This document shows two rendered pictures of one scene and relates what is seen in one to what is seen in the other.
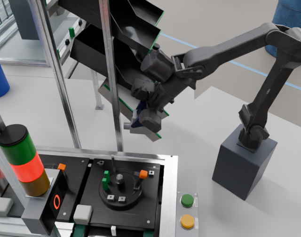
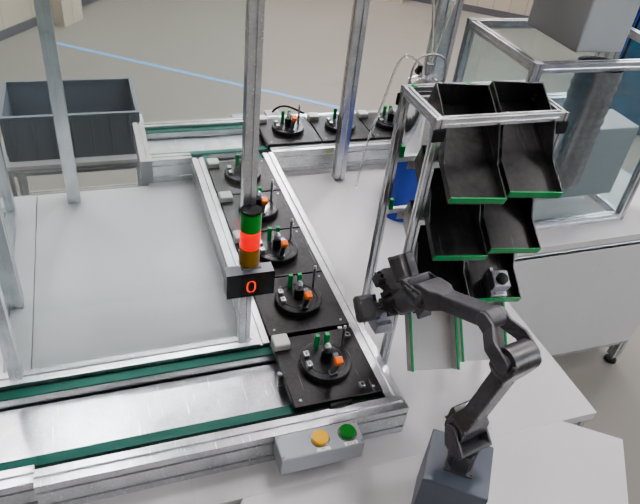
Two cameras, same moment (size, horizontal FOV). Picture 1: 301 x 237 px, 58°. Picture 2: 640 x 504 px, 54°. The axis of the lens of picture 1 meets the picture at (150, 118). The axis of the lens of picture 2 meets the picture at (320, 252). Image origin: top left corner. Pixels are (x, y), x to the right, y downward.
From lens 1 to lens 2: 102 cm
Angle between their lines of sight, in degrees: 46
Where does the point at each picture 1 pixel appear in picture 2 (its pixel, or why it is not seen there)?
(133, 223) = (292, 388)
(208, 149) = not seen: hidden behind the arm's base
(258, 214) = not seen: outside the picture
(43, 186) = (246, 261)
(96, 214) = (286, 354)
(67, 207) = (282, 329)
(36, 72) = not seen: hidden behind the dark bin
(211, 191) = (396, 481)
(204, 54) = (433, 287)
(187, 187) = (385, 450)
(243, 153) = (435, 456)
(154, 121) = (361, 308)
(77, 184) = (310, 326)
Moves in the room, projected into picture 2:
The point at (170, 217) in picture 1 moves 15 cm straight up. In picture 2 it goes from (316, 421) to (323, 380)
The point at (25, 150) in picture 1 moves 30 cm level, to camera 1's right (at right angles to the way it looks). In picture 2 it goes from (247, 224) to (297, 309)
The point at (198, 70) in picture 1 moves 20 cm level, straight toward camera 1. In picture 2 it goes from (414, 294) to (321, 300)
